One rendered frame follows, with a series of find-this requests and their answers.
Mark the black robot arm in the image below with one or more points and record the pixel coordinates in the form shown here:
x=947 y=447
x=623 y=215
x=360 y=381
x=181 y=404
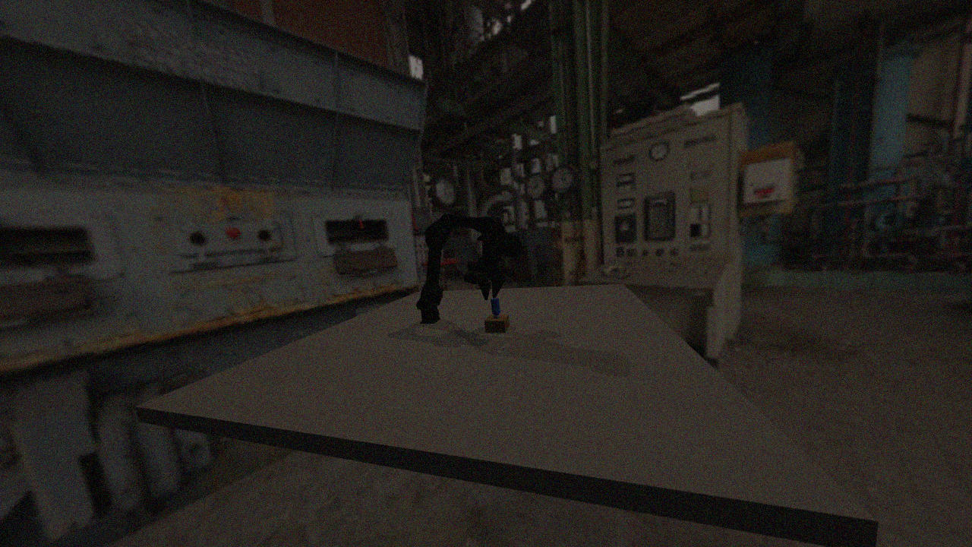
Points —
x=497 y=242

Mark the tan wooden block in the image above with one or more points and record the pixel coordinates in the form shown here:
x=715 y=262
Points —
x=497 y=325

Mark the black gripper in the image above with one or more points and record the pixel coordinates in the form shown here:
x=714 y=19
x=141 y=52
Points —
x=490 y=265

